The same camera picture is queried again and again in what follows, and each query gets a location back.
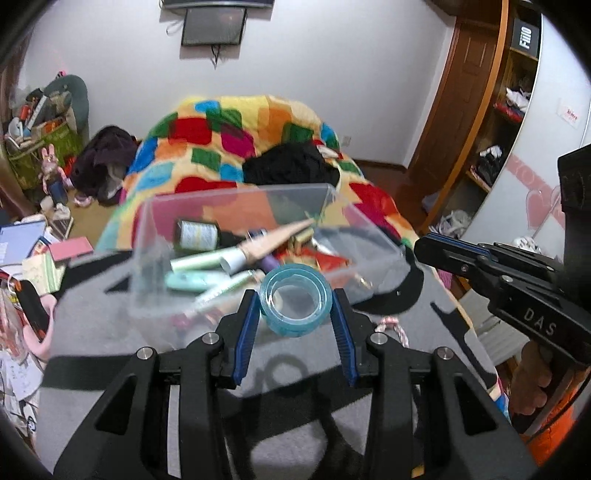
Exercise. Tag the brown wooden door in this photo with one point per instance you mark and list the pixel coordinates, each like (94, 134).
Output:
(466, 83)

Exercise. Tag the wooden shelf unit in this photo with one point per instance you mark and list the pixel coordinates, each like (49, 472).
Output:
(503, 134)

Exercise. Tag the blue book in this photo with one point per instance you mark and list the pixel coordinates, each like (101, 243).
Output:
(18, 242)

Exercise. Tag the mint green tube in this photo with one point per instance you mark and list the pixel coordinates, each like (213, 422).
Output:
(194, 280)

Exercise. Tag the dark purple clothes pile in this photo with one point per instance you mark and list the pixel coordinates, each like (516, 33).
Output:
(101, 161)

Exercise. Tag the green patterned box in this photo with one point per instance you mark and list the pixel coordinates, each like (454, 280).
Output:
(44, 272)

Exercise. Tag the person's right hand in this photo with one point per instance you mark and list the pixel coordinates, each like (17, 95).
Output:
(531, 383)

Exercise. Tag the black cap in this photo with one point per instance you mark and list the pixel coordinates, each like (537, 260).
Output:
(397, 295)

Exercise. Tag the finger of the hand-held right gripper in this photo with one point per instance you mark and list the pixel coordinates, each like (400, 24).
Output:
(461, 249)
(438, 258)

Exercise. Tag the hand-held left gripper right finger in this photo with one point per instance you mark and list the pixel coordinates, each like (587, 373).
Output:
(344, 332)

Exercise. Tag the white curved wardrobe panel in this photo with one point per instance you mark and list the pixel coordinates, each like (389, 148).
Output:
(531, 184)

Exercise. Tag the black cloth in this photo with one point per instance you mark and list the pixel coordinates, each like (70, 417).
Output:
(286, 166)

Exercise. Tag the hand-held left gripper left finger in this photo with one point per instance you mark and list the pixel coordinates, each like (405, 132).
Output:
(247, 332)

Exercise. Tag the pink bunny doll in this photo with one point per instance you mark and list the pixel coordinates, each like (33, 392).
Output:
(53, 170)

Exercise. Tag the green storage box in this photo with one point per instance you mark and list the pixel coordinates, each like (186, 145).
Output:
(51, 147)

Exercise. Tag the person's orange-sleeved right forearm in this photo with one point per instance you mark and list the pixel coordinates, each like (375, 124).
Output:
(554, 438)

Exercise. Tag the grey and black mat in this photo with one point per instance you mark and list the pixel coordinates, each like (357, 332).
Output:
(92, 332)

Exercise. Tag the black wall monitor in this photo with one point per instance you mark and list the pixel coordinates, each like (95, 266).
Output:
(213, 25)

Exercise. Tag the clear plastic storage box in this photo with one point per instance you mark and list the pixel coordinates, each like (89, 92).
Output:
(152, 258)

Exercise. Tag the white patterned tube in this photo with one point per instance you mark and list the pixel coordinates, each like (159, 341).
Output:
(226, 290)

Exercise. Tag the pink plastic holder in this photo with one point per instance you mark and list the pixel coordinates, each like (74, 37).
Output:
(44, 344)

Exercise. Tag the clear tape roll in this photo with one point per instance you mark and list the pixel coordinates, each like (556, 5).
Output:
(277, 318)

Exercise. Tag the light green bottle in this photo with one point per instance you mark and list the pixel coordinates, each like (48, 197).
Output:
(203, 261)

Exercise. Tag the pink flat box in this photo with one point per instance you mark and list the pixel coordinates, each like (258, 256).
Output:
(71, 249)

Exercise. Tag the colourful patchwork blanket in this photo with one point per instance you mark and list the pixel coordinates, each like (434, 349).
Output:
(194, 138)

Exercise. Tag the purple small bottle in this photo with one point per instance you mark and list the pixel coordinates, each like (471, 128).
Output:
(270, 263)

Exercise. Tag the beige pink tube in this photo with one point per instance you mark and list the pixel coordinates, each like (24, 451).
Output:
(272, 240)

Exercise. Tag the red foil packet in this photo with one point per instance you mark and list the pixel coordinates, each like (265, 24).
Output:
(330, 261)

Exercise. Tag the brown glass spray bottle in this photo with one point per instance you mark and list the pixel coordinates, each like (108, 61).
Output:
(196, 234)

